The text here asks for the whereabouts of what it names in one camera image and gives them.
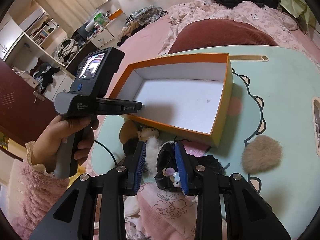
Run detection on beaded charm keychain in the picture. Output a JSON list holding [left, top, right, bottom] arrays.
[[162, 167, 181, 187]]

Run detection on white fluffy pompom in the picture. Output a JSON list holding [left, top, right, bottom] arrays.
[[145, 137, 161, 176]]

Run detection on black patterned cloth pouch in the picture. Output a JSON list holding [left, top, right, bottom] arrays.
[[154, 141, 226, 192]]

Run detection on small cartoon figurine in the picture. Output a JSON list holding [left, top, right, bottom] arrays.
[[137, 127, 159, 142]]

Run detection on tan round plush toy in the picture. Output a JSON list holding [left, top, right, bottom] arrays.
[[119, 120, 139, 144]]

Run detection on beige furry pouch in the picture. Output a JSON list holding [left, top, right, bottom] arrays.
[[241, 135, 283, 174]]

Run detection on pink fuzzy sleeve forearm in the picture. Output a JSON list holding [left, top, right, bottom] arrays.
[[8, 141, 69, 239]]

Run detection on person's left hand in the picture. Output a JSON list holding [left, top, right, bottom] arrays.
[[31, 115, 99, 172]]

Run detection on white desk with drawer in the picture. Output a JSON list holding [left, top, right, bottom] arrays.
[[0, 7, 121, 100]]

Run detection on orange cardboard box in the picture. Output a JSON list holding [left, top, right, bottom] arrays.
[[109, 53, 233, 147]]

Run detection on mint green lap table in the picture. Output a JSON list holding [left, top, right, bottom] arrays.
[[91, 44, 320, 240]]

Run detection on patterned clothes heap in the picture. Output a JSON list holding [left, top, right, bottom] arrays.
[[117, 5, 168, 46]]

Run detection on dark red pillow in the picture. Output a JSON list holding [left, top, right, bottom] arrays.
[[168, 19, 278, 54]]

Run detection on pink floral blanket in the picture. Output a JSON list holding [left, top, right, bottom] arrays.
[[159, 0, 319, 64]]

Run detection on light green hanging garment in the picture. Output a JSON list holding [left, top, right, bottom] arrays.
[[280, 0, 317, 27]]

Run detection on black cable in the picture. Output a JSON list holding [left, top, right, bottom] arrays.
[[94, 139, 119, 167]]

